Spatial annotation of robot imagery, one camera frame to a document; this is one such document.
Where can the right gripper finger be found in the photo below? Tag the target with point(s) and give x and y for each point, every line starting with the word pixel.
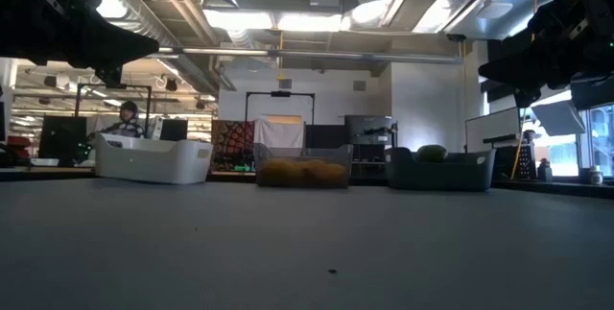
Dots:
pixel 527 98
pixel 518 67

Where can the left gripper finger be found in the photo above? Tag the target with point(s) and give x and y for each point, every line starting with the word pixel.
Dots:
pixel 115 48
pixel 110 76

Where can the dark green avocado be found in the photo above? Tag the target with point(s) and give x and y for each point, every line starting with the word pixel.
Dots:
pixel 432 154

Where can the yellow lemon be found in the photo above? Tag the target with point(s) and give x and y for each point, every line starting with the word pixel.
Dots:
pixel 278 172
pixel 312 170

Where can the large orange-yellow lemon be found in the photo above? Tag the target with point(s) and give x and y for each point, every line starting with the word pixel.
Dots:
pixel 335 173

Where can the grey softbox lamp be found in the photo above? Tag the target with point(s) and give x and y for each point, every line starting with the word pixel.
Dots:
pixel 559 118

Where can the white hanging cloth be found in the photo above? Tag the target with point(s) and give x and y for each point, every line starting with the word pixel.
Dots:
pixel 103 119
pixel 278 135

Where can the whiteboard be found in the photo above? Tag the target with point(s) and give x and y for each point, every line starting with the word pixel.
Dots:
pixel 491 130

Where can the person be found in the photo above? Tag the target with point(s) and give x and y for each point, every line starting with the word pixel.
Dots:
pixel 127 127

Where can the black hanging panel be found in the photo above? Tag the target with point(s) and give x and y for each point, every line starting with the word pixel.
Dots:
pixel 592 94

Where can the black ceiling spotlight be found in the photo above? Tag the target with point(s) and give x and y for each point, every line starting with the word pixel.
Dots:
pixel 171 84
pixel 200 104
pixel 50 81

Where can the black perforated stand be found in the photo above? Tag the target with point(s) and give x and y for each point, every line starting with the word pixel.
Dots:
pixel 526 163

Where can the bright window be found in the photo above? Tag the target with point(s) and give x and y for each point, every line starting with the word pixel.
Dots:
pixel 563 156

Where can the dark bottle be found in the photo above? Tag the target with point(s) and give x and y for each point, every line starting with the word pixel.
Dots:
pixel 545 171

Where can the black computer monitor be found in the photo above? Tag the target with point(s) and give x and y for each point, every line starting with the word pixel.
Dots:
pixel 173 130
pixel 62 137
pixel 326 136

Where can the white plastic basket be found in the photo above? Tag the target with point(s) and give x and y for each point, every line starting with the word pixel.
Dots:
pixel 153 166

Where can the white jar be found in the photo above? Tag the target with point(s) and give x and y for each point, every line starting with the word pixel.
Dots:
pixel 596 176

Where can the teal plastic basket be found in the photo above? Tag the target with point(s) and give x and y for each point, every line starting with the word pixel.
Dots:
pixel 455 175

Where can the red object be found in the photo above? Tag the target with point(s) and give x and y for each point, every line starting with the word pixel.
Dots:
pixel 18 144

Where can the patterned tapestry cloth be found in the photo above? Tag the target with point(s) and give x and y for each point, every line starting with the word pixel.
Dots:
pixel 232 144

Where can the small green box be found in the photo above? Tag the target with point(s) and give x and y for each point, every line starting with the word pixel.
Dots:
pixel 243 168

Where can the ceiling light panel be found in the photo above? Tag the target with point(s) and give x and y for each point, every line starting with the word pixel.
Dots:
pixel 288 22

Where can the beige board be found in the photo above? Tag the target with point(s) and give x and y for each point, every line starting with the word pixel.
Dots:
pixel 285 119

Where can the long grey ceiling pipe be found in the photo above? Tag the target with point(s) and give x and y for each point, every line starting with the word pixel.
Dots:
pixel 312 54

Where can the grey translucent basket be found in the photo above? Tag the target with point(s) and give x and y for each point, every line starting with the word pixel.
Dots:
pixel 302 151

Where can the black wall screen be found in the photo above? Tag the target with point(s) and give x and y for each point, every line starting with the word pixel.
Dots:
pixel 494 95

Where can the rectangular metal ceiling duct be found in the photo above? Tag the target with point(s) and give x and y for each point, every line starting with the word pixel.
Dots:
pixel 432 3

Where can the grey wall vent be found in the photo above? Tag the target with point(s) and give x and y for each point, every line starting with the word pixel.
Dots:
pixel 285 84
pixel 360 86

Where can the black camera gantry frame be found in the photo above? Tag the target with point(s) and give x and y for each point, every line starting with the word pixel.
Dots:
pixel 280 94

